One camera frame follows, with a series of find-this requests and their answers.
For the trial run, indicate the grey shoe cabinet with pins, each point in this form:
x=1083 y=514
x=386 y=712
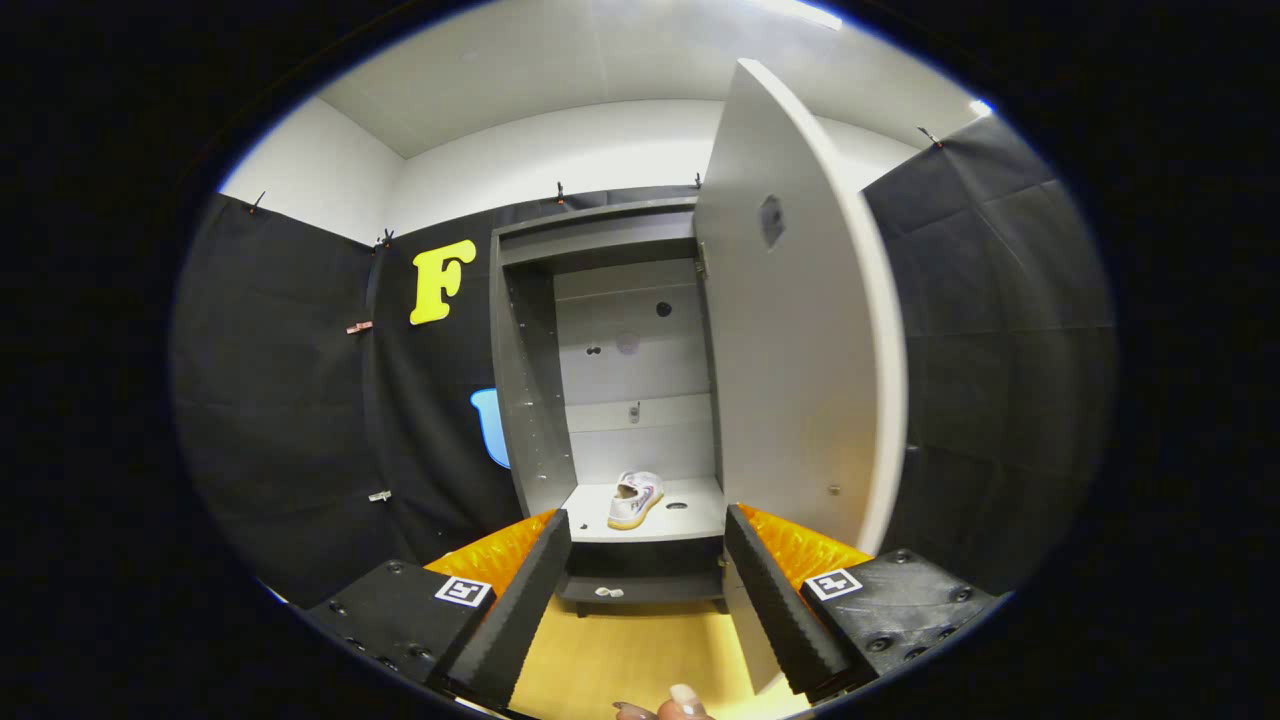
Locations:
x=630 y=370

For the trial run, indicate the long ceiling light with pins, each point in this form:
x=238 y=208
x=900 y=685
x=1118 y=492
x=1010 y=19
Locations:
x=980 y=107
x=800 y=12

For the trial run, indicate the beige shoe cabinet door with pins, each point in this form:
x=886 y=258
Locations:
x=790 y=350

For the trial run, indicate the white shoe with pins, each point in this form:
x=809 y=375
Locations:
x=635 y=502

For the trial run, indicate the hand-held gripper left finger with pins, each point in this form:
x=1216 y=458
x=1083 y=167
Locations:
x=520 y=620

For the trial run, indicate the black backdrop cloth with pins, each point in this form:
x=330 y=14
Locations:
x=280 y=400

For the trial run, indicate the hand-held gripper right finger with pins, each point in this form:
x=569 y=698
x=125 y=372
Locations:
x=785 y=620

